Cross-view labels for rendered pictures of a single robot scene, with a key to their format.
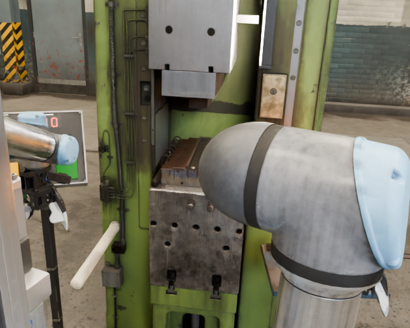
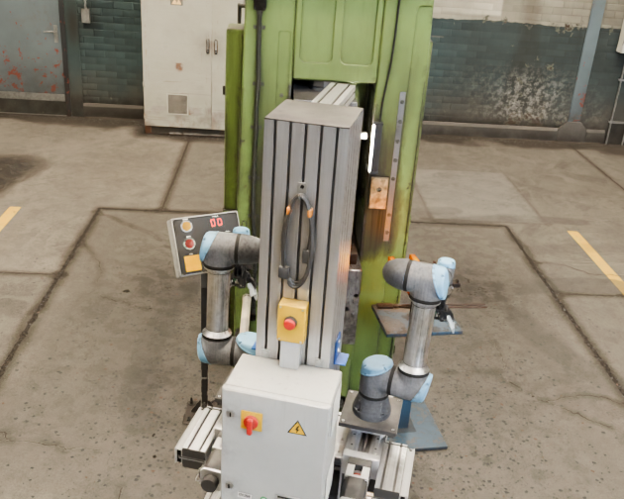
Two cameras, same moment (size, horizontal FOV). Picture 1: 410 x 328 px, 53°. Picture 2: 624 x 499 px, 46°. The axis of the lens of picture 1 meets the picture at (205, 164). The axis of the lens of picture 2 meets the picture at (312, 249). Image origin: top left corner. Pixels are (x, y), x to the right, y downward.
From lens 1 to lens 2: 221 cm
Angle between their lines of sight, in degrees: 10
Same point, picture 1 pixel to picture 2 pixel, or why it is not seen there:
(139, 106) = not seen: hidden behind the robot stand
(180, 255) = not seen: hidden behind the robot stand
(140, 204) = not seen: hidden behind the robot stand
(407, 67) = (509, 74)
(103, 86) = (244, 187)
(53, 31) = (12, 22)
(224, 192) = (396, 281)
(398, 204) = (443, 283)
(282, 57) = (385, 164)
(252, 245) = (362, 307)
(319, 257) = (424, 297)
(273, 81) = (378, 182)
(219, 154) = (394, 270)
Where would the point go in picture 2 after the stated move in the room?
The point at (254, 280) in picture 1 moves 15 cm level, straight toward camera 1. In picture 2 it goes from (362, 336) to (364, 349)
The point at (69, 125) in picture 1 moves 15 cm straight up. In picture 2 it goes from (230, 223) to (231, 195)
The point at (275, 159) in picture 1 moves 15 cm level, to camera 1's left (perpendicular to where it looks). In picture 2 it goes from (411, 271) to (369, 272)
